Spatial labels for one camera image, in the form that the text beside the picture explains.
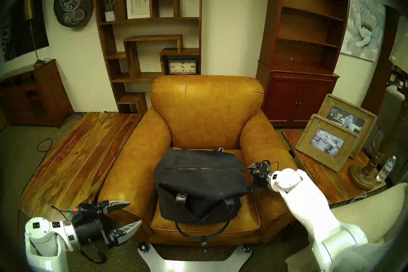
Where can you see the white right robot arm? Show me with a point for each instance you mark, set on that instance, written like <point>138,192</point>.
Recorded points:
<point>306,204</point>

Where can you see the gold shade thin lamp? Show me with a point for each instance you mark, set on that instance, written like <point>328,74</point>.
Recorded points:
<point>28,7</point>

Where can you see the grey upholstered chair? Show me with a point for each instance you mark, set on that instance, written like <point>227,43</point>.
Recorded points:
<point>387,115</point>

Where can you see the white flower painting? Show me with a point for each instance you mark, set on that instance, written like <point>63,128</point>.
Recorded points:
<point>363,26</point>

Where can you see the tan leather armchair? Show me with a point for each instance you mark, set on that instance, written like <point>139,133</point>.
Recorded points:
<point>204,108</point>

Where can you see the clear plastic water bottle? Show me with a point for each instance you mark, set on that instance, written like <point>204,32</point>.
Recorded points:
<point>385,171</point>

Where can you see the black round knob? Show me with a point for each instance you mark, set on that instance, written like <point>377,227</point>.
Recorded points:
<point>143,246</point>
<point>246,248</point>

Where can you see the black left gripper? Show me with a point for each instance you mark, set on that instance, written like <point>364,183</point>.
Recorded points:
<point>91,230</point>

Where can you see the cream fabric sofa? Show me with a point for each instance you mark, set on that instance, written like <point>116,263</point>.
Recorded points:
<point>376,210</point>

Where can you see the plank wood coffee table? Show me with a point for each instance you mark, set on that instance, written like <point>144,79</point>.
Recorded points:
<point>79,153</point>

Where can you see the cherry wood bookcase with cabinet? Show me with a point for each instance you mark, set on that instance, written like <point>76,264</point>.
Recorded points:
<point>299,99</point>

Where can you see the white framed certificate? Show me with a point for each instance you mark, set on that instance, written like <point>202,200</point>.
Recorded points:
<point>138,2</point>

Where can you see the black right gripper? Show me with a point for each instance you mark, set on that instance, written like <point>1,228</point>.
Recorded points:
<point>261,177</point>

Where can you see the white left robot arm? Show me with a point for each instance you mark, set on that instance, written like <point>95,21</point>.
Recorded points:
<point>44,236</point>

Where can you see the dark wooden sideboard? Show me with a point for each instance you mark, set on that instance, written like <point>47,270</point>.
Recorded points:
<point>47,93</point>

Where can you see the wooden side table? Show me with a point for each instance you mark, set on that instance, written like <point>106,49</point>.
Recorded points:
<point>322,175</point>

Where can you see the asymmetric wooden shelf unit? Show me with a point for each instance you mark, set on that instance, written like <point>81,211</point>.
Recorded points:
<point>134,61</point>

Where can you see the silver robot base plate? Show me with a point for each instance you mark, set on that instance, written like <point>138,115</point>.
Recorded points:
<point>191,266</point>

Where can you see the white paper tag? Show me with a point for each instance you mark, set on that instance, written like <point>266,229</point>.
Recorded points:
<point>357,198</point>

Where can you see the small potted plant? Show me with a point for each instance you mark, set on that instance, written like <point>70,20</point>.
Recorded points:
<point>110,15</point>

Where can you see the small wooden photo frame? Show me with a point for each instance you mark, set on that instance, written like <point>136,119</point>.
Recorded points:
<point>306,144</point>

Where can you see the dark wall painting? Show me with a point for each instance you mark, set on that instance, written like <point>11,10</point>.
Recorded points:
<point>19,35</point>

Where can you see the large wooden photo frame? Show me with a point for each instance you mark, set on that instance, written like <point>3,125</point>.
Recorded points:
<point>334,101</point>

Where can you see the rectangular desk clock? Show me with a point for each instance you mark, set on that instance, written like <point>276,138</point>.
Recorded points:
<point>182,66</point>

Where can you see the round black wall clock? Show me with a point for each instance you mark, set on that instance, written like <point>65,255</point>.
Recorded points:
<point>73,5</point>

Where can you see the black zipper bag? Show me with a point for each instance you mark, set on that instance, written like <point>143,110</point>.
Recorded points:
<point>197,179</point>

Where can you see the wooden table lamp beige shade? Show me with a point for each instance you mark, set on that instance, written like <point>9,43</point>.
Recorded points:
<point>363,175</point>

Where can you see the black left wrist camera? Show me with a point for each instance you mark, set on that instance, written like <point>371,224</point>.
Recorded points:
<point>84,209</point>

